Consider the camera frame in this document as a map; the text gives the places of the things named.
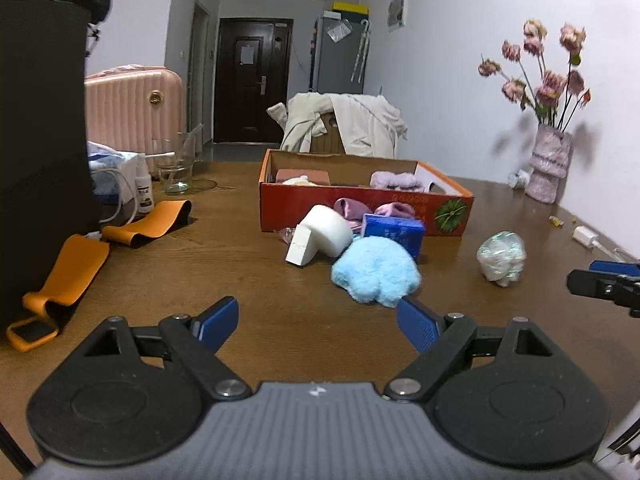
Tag white plastic bag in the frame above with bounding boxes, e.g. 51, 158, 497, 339
476, 230, 527, 287

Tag white foam roll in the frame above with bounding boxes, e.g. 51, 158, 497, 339
285, 204, 353, 267

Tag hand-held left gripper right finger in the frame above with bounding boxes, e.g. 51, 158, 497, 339
384, 297, 557, 403

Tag red cardboard box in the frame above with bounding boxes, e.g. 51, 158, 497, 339
258, 148, 474, 237

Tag pink suitcase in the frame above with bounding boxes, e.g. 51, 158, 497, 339
84, 64, 183, 161

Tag clear glass cup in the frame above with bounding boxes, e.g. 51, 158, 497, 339
152, 130, 203, 196

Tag black paper bag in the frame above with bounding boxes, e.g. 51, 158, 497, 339
0, 0, 103, 328

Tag grey fridge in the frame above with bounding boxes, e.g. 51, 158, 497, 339
310, 12, 370, 95

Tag cream coat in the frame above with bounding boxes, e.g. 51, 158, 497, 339
267, 92, 408, 158

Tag grey side door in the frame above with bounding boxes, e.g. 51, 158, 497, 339
187, 0, 210, 146

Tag blue tissue pack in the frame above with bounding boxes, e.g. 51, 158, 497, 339
361, 213, 426, 261

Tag white charger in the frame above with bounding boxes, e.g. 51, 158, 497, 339
573, 225, 601, 248

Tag light blue plush pad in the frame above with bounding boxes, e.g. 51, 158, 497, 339
331, 235, 422, 307

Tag dried pink flowers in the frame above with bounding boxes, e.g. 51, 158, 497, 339
477, 19, 592, 133

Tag dark brown door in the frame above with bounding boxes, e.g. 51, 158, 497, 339
214, 17, 294, 144

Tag clear umbrella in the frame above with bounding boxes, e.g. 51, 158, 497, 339
351, 19, 372, 83

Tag lavender fluffy headband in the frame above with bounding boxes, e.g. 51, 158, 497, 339
370, 170, 426, 192

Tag dark hat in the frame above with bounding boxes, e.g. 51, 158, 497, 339
50, 0, 113, 23

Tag brown chair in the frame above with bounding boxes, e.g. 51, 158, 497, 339
310, 112, 346, 153

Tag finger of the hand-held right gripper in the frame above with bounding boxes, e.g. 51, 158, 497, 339
589, 260, 640, 277
566, 269, 640, 318

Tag pink satin scrunchie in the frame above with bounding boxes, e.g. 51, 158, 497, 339
372, 201, 416, 221
333, 197, 373, 226

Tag small white spray bottle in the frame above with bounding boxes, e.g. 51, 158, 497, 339
135, 152, 153, 213

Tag blue and white plastic package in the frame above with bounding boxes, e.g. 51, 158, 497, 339
87, 141, 141, 206

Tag orange elastic band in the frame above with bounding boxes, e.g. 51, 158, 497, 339
6, 234, 111, 352
102, 200, 193, 248

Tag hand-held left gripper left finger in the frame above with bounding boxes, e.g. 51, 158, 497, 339
82, 296, 252, 402

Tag mottled purple vase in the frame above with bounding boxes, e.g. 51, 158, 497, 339
525, 125, 572, 204

